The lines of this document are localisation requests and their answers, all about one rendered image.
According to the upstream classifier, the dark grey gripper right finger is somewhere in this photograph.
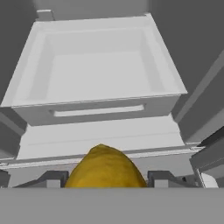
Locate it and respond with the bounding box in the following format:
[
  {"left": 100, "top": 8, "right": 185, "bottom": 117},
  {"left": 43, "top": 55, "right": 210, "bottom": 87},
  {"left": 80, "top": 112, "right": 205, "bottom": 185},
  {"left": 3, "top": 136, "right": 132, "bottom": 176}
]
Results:
[{"left": 143, "top": 170, "right": 202, "bottom": 188}]

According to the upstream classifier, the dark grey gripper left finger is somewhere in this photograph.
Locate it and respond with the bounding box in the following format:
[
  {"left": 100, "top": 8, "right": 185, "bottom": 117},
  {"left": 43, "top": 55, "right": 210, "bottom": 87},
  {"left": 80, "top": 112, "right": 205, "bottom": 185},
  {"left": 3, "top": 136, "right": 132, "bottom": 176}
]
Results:
[{"left": 13, "top": 170, "right": 70, "bottom": 188}]

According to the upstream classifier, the yellow lemon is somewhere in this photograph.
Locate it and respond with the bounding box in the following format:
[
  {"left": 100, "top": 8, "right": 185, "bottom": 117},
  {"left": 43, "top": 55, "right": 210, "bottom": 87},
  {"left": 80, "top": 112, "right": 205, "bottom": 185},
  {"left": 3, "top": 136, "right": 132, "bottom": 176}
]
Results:
[{"left": 64, "top": 143, "right": 148, "bottom": 188}]

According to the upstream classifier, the white fridge shelf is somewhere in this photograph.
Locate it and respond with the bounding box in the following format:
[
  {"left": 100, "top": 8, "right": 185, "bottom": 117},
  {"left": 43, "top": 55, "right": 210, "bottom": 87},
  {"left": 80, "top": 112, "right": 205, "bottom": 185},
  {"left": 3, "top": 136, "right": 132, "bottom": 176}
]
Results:
[{"left": 0, "top": 114, "right": 205, "bottom": 170}]

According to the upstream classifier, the grey fridge door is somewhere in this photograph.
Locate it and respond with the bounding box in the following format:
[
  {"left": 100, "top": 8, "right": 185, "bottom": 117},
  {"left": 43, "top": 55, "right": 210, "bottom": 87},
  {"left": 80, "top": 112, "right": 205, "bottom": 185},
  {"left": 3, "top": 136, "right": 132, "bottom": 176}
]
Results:
[{"left": 171, "top": 49, "right": 224, "bottom": 188}]

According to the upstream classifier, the white fridge drawer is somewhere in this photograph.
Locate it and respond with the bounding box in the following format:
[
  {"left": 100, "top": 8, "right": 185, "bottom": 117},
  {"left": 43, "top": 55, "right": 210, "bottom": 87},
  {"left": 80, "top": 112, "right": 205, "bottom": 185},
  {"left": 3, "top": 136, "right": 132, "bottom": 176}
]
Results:
[{"left": 0, "top": 12, "right": 188, "bottom": 127}]

